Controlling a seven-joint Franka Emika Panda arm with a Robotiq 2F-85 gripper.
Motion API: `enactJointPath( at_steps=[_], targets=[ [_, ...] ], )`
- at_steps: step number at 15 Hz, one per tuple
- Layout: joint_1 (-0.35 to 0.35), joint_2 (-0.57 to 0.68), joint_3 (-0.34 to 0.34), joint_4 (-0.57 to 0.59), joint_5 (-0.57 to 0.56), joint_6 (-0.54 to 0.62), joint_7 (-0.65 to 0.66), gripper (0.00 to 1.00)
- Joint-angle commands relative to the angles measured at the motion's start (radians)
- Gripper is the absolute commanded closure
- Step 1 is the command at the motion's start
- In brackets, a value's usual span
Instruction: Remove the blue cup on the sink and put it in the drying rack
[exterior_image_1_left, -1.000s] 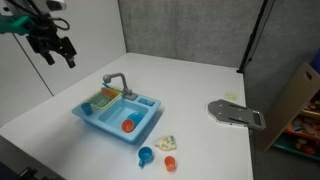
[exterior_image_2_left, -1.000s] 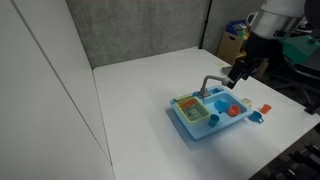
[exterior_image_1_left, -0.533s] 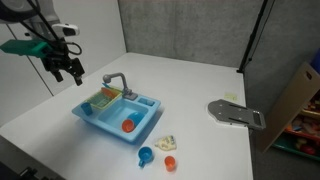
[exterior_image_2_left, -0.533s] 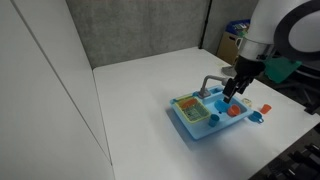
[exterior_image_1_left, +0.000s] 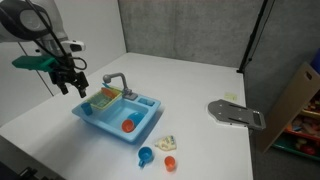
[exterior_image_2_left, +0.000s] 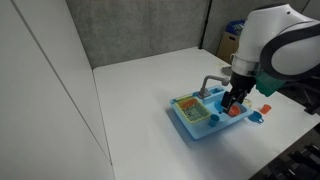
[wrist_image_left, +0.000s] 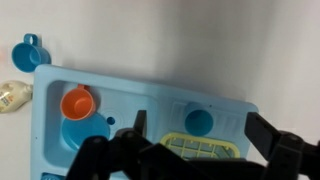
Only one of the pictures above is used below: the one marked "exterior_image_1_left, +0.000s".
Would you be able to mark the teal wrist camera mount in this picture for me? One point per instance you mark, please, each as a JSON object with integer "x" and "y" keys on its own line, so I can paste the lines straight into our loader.
{"x": 33, "y": 62}

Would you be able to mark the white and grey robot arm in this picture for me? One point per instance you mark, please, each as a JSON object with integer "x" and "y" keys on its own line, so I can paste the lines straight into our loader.
{"x": 26, "y": 20}

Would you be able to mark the orange toy plate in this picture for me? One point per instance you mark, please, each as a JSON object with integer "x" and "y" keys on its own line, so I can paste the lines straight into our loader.
{"x": 107, "y": 92}

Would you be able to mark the orange toy tumbler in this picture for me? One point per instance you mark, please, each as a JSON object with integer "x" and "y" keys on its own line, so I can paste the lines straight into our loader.
{"x": 170, "y": 163}

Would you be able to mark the grey toy faucet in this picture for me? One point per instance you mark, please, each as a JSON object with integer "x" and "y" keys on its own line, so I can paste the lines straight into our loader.
{"x": 116, "y": 77}

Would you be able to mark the cream toy soap bottle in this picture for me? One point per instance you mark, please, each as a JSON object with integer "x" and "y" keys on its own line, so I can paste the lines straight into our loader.
{"x": 165, "y": 142}

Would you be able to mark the light blue toy sink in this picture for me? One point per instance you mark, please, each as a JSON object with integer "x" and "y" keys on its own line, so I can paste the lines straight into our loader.
{"x": 113, "y": 116}

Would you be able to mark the blue toy utensil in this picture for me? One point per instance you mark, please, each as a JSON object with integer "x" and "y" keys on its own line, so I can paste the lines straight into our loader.
{"x": 105, "y": 85}

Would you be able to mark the grey metal mounting plate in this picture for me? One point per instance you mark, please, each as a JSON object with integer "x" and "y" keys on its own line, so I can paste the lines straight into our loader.
{"x": 233, "y": 115}

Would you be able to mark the blue cup in sink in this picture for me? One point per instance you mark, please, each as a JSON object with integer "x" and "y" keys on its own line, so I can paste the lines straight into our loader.
{"x": 137, "y": 117}

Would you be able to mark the black stand pole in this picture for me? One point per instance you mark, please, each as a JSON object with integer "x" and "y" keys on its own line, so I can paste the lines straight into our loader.
{"x": 255, "y": 33}

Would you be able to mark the yellow toy drying rack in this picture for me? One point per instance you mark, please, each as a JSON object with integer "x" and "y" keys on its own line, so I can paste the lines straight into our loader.
{"x": 100, "y": 101}

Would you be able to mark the small blue toy cup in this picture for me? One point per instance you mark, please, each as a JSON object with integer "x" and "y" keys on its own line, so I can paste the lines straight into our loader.
{"x": 87, "y": 108}

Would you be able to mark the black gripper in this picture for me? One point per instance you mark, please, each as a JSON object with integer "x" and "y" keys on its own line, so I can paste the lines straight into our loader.
{"x": 68, "y": 77}

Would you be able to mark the yellow sticky note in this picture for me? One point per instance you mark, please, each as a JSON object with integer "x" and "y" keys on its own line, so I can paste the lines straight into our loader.
{"x": 230, "y": 96}

